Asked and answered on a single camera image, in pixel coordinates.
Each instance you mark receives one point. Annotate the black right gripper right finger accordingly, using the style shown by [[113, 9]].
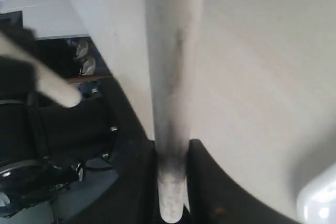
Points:
[[215, 198]]

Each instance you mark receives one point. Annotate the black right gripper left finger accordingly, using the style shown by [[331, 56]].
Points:
[[133, 198]]

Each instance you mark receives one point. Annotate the wooden drumstick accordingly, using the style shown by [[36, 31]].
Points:
[[48, 82], [172, 29]]

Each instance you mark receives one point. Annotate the white plastic tray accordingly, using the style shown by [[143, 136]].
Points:
[[316, 201]]

